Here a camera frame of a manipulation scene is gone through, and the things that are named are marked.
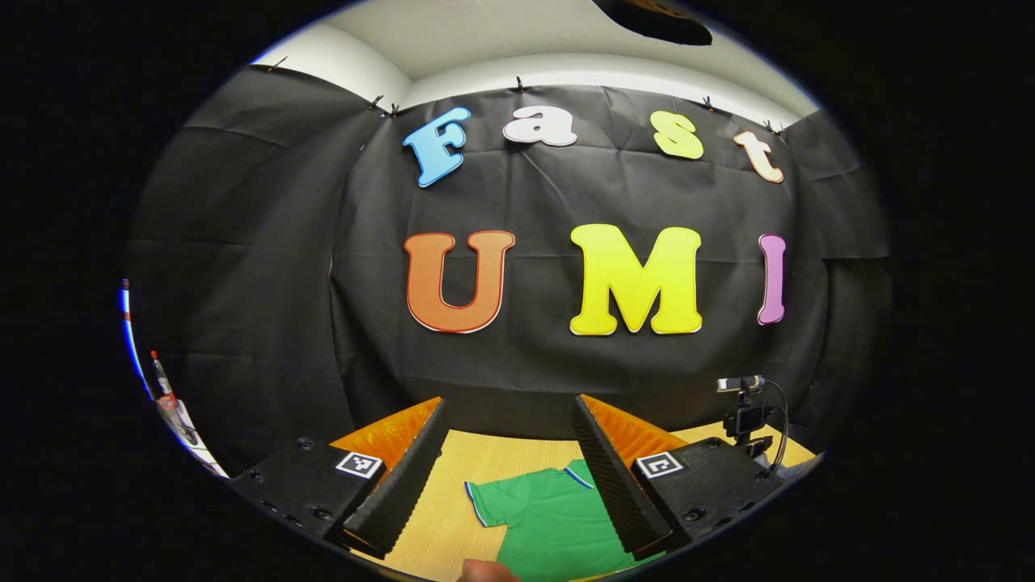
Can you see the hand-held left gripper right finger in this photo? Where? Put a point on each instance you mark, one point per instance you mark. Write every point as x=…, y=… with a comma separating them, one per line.
x=618, y=493

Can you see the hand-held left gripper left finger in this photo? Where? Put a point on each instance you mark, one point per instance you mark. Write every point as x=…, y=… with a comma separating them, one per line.
x=408, y=493

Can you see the green T-shirt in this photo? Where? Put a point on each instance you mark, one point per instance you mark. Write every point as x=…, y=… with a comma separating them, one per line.
x=550, y=525

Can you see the white keyboard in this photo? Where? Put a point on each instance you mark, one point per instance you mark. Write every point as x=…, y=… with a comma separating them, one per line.
x=202, y=453

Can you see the red capped bottle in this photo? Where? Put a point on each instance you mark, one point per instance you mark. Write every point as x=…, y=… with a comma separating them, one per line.
x=168, y=400

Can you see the black backdrop cloth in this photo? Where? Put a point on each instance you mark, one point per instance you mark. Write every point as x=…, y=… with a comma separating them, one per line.
x=534, y=186

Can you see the blue lit screen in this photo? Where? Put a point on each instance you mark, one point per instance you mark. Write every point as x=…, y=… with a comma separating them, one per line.
x=130, y=335

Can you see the black camera on stand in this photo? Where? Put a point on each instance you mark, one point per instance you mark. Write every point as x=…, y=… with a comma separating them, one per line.
x=748, y=419

